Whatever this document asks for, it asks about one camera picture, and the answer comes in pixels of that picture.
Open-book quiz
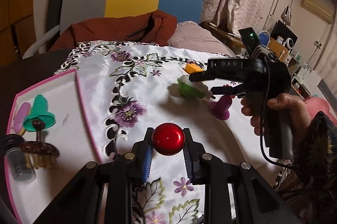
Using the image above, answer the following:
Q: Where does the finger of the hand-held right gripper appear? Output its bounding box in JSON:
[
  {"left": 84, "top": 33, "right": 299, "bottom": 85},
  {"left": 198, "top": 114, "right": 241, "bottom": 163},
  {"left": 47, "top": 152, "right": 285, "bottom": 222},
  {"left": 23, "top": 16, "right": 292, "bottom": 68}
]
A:
[
  {"left": 211, "top": 83, "right": 249, "bottom": 99},
  {"left": 189, "top": 58, "right": 249, "bottom": 82}
]

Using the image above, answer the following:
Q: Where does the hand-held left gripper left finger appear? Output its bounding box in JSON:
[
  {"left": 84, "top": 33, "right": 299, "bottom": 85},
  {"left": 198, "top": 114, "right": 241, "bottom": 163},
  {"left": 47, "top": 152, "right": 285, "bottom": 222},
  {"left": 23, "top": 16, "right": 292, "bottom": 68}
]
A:
[{"left": 49, "top": 127, "right": 154, "bottom": 224}]

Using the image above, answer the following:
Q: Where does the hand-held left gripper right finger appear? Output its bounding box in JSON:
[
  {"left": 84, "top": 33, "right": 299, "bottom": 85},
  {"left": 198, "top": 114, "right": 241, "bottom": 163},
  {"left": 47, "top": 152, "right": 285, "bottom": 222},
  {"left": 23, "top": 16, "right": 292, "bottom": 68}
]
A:
[{"left": 183, "top": 128, "right": 301, "bottom": 224}]

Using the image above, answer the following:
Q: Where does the purple plastic stamp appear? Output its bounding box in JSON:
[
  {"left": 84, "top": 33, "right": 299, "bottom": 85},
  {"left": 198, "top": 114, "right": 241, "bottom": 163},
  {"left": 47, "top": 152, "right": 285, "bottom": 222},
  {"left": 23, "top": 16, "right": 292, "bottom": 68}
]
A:
[{"left": 209, "top": 95, "right": 233, "bottom": 120}]

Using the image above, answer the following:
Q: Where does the shiny red ball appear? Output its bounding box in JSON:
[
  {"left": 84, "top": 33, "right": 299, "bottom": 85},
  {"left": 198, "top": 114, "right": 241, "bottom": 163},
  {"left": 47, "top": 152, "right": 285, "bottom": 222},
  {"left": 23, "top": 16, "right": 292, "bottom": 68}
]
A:
[{"left": 151, "top": 123, "right": 186, "bottom": 155}]

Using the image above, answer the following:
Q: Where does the orange linking cube block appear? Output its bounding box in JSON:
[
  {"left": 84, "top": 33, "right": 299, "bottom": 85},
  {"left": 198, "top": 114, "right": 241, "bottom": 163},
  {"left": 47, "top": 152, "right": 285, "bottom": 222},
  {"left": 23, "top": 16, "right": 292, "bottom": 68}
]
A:
[{"left": 184, "top": 63, "right": 206, "bottom": 76}]

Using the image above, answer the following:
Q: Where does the green and white toy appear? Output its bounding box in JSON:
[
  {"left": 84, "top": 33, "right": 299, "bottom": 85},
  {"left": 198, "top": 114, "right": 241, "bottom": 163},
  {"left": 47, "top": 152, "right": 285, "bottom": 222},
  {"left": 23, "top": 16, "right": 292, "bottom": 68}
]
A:
[{"left": 177, "top": 75, "right": 213, "bottom": 99}]

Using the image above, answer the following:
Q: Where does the pink shallow cardboard box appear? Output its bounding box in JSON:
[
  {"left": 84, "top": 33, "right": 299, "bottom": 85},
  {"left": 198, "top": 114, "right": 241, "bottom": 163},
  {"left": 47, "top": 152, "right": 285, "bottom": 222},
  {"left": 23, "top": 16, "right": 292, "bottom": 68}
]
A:
[{"left": 5, "top": 69, "right": 106, "bottom": 224}]

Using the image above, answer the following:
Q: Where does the brown dotted hairbrush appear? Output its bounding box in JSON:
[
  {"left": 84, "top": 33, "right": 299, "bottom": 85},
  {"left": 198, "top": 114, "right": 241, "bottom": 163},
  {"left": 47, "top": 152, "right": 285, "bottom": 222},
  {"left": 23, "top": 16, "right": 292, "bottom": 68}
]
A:
[{"left": 20, "top": 120, "right": 60, "bottom": 169}]

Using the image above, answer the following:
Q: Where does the teal plastic stamp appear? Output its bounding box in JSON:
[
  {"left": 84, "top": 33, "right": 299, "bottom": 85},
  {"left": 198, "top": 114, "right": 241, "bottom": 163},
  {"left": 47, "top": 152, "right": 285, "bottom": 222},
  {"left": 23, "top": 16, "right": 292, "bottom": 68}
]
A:
[{"left": 23, "top": 95, "right": 56, "bottom": 132}]

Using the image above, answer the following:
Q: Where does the grey glitter jar black lid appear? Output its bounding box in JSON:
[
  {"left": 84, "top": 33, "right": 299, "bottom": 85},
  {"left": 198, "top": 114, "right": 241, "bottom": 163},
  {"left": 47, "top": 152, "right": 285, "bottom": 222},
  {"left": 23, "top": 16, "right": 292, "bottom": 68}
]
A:
[{"left": 0, "top": 135, "right": 36, "bottom": 182}]

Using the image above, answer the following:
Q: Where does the purple oval toy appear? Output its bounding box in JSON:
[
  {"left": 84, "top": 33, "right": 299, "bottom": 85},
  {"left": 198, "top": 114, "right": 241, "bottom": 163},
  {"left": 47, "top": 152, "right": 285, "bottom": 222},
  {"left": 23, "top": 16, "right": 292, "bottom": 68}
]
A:
[{"left": 13, "top": 102, "right": 31, "bottom": 135}]

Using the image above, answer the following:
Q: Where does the person's right forearm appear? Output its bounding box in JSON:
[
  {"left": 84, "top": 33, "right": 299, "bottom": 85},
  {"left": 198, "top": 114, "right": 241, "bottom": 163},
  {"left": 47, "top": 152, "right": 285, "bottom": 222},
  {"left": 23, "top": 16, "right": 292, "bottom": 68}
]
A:
[{"left": 275, "top": 111, "right": 337, "bottom": 224}]

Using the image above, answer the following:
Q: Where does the person's right hand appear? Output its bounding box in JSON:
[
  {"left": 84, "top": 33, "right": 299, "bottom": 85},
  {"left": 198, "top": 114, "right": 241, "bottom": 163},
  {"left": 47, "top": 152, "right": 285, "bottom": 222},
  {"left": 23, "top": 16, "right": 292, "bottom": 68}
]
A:
[{"left": 240, "top": 94, "right": 312, "bottom": 140}]

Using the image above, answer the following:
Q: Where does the brown cardboard box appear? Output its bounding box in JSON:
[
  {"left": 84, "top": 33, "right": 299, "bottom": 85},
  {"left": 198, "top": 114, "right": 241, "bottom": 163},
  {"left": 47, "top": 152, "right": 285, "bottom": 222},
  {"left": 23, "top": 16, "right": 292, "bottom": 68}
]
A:
[{"left": 267, "top": 37, "right": 289, "bottom": 61}]

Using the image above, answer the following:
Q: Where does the blue arched object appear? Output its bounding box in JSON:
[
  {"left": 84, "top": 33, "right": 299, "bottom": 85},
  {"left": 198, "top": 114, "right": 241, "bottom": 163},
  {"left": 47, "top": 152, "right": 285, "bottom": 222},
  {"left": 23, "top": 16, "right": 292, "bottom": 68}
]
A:
[{"left": 258, "top": 31, "right": 270, "bottom": 45}]

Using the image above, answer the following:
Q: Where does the pale pink pillow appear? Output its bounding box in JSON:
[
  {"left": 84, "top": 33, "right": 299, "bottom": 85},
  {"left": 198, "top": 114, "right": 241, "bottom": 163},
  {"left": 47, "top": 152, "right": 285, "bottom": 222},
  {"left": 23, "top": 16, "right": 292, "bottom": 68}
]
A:
[{"left": 168, "top": 21, "right": 232, "bottom": 56}]

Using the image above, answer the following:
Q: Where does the pink fluffy blanket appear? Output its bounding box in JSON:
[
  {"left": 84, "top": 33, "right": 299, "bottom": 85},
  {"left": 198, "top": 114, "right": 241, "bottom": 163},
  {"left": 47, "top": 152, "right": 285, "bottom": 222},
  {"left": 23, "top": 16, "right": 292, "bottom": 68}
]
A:
[{"left": 308, "top": 96, "right": 337, "bottom": 119}]

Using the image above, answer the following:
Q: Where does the white embroidered floral tablecloth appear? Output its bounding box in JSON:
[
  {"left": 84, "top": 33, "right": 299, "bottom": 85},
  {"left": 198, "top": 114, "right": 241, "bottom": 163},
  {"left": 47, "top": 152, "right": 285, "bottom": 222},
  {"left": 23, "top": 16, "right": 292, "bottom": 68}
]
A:
[{"left": 54, "top": 40, "right": 279, "bottom": 224}]

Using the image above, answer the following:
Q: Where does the white metal rack pole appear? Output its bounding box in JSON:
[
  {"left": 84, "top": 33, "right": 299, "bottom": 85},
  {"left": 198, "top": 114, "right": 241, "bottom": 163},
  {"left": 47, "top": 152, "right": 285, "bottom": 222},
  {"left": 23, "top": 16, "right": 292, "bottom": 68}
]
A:
[{"left": 265, "top": 0, "right": 297, "bottom": 30}]

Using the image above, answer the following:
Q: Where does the white air conditioner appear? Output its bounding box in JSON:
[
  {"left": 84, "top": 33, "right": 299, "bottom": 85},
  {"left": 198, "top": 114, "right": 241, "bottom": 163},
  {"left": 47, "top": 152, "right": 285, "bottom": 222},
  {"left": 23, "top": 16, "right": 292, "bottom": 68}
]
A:
[{"left": 301, "top": 0, "right": 333, "bottom": 21}]

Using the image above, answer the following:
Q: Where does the rust brown jacket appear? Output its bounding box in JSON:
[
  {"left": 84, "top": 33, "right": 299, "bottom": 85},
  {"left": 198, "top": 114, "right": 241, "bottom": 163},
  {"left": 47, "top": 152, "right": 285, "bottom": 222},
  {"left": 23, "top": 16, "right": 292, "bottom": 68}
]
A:
[{"left": 50, "top": 10, "right": 177, "bottom": 52}]

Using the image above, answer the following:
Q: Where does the wooden wardrobe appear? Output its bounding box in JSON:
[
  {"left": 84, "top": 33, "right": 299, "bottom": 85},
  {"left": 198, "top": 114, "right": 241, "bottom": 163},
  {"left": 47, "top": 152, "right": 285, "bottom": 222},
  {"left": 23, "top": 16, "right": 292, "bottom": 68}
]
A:
[{"left": 0, "top": 0, "right": 41, "bottom": 61}]

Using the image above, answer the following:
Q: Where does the wooden bed frame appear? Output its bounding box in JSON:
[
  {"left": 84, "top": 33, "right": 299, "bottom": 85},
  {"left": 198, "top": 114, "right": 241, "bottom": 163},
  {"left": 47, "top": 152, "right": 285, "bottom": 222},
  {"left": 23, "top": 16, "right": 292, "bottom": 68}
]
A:
[{"left": 201, "top": 22, "right": 246, "bottom": 56}]

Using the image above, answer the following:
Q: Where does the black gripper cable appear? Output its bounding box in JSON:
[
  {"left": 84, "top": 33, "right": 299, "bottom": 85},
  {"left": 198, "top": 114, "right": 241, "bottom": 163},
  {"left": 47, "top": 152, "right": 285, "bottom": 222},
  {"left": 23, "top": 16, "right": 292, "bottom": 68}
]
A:
[{"left": 259, "top": 59, "right": 297, "bottom": 168}]

